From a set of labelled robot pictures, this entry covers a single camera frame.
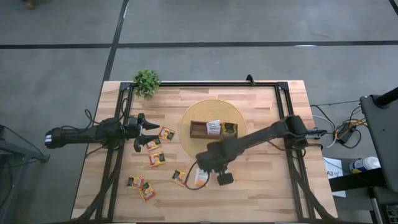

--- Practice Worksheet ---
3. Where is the black power brick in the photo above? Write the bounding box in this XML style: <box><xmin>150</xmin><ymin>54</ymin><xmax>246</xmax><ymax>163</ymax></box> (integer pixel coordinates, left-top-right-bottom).
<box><xmin>335</xmin><ymin>124</ymin><xmax>355</xmax><ymax>144</ymax></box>

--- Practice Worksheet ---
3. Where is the orange black tea packet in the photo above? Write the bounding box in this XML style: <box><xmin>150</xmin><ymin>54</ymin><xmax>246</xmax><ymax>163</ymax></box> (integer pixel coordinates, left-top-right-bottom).
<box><xmin>148</xmin><ymin>151</ymin><xmax>167</xmax><ymax>168</ymax></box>
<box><xmin>157</xmin><ymin>126</ymin><xmax>175</xmax><ymax>142</ymax></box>
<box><xmin>126</xmin><ymin>175</ymin><xmax>146</xmax><ymax>190</ymax></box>
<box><xmin>146</xmin><ymin>138</ymin><xmax>162</xmax><ymax>152</ymax></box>
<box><xmin>139</xmin><ymin>182</ymin><xmax>157</xmax><ymax>203</ymax></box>
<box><xmin>170</xmin><ymin>169</ymin><xmax>188</xmax><ymax>188</ymax></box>

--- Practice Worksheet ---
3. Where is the white orange Tazo tea packet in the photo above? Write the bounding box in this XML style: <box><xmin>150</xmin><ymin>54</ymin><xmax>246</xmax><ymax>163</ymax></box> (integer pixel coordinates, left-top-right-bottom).
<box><xmin>193</xmin><ymin>167</ymin><xmax>210</xmax><ymax>188</ymax></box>
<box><xmin>206</xmin><ymin>119</ymin><xmax>222</xmax><ymax>136</ymax></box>

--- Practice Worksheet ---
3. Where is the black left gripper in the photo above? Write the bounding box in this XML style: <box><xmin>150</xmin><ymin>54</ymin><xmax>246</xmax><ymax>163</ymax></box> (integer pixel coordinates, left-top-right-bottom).
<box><xmin>121</xmin><ymin>112</ymin><xmax>160</xmax><ymax>152</ymax></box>

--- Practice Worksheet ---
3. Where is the dark patterned device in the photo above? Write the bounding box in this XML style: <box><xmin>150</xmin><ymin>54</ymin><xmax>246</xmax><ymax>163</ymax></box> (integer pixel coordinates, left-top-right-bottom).
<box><xmin>384</xmin><ymin>203</ymin><xmax>398</xmax><ymax>224</ymax></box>

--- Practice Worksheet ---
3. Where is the white printed paper sheet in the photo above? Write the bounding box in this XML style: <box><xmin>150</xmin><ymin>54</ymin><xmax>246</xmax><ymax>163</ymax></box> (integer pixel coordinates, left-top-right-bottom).
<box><xmin>322</xmin><ymin>157</ymin><xmax>347</xmax><ymax>198</ymax></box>

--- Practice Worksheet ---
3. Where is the grey metal stand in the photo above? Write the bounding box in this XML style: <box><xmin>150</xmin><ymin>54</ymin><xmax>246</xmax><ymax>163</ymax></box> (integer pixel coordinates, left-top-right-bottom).
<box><xmin>0</xmin><ymin>124</ymin><xmax>50</xmax><ymax>224</ymax></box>

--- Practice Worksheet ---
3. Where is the white wipes canister blue label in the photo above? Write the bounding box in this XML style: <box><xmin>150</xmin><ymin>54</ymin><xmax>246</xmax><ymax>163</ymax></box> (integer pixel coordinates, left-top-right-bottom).
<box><xmin>348</xmin><ymin>156</ymin><xmax>381</xmax><ymax>174</ymax></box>

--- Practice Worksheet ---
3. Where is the yellow cable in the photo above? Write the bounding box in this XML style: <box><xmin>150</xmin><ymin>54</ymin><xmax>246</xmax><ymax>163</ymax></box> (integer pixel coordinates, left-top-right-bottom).
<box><xmin>334</xmin><ymin>118</ymin><xmax>368</xmax><ymax>141</ymax></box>

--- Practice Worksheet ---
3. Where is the round woven straw placemat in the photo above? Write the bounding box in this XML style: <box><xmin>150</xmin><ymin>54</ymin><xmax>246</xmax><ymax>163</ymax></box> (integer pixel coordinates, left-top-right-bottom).
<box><xmin>178</xmin><ymin>98</ymin><xmax>249</xmax><ymax>159</ymax></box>

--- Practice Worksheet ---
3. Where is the black cart crossbar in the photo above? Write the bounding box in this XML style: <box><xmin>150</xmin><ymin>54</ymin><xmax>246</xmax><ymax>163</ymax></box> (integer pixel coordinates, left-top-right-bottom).
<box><xmin>328</xmin><ymin>167</ymin><xmax>386</xmax><ymax>193</ymax></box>

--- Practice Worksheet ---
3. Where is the brown wooden tea organizer box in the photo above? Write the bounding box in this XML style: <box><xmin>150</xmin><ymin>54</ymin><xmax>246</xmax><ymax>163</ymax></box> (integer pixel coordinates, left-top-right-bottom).
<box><xmin>189</xmin><ymin>119</ymin><xmax>239</xmax><ymax>141</ymax></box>

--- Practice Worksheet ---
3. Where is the potted green plant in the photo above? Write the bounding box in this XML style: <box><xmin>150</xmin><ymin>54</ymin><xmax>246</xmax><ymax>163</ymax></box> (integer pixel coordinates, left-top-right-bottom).
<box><xmin>132</xmin><ymin>68</ymin><xmax>162</xmax><ymax>100</ymax></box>

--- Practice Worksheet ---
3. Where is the grey metal cart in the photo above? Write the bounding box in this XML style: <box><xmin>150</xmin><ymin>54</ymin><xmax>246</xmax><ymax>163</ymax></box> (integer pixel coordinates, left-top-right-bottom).
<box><xmin>359</xmin><ymin>86</ymin><xmax>398</xmax><ymax>195</ymax></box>

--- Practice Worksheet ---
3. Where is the black aluminium table frame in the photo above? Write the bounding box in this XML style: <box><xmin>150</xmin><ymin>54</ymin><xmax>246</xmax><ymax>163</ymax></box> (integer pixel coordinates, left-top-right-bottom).
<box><xmin>71</xmin><ymin>81</ymin><xmax>338</xmax><ymax>224</ymax></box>

